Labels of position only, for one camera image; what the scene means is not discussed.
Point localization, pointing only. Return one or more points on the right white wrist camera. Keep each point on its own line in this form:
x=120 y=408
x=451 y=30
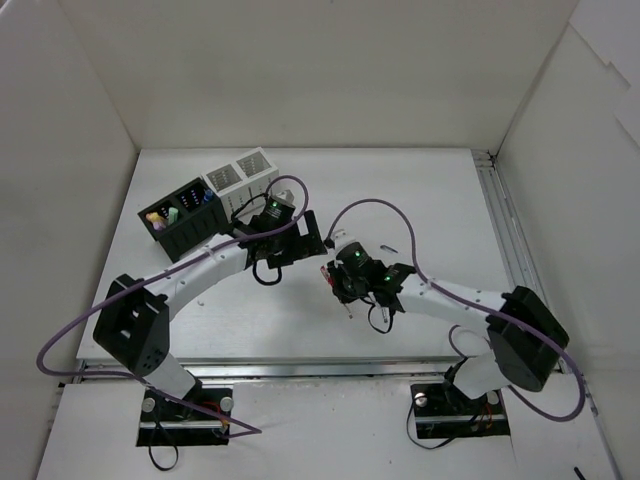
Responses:
x=339 y=239

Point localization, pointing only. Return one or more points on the green highlighter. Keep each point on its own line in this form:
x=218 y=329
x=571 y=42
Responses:
x=172 y=216

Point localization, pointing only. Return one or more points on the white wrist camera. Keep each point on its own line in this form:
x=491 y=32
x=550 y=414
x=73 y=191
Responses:
x=286 y=196
x=339 y=239

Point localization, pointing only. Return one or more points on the red pen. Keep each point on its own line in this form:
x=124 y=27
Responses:
x=330 y=281

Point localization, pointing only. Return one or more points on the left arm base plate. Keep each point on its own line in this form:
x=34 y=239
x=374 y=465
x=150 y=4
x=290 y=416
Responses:
x=164 y=423

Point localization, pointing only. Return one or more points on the aluminium side rail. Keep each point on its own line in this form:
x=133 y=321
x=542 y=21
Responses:
x=507 y=227

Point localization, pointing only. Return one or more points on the yellow highlighter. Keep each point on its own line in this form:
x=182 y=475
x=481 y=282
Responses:
x=153 y=217

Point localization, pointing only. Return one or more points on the white slotted container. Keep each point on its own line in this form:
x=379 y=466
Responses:
x=242 y=182

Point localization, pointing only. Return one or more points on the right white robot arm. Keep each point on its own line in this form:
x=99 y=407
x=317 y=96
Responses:
x=525 y=340

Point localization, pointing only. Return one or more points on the aluminium front rail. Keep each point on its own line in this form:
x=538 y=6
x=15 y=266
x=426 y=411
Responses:
x=320 y=368

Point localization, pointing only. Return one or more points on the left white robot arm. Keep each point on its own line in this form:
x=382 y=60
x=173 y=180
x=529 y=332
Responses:
x=135 y=328

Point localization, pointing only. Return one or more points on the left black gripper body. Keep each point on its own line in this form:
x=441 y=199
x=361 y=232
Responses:
x=310 y=235

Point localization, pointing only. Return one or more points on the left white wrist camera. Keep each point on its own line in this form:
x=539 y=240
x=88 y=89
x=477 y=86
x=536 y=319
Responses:
x=286 y=196

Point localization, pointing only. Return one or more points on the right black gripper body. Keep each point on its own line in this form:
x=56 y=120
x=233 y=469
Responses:
x=338 y=279

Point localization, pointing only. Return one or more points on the black slotted container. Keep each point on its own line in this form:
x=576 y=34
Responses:
x=196 y=224

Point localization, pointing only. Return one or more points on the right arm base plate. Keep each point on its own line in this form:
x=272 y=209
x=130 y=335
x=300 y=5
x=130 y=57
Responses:
x=437 y=418

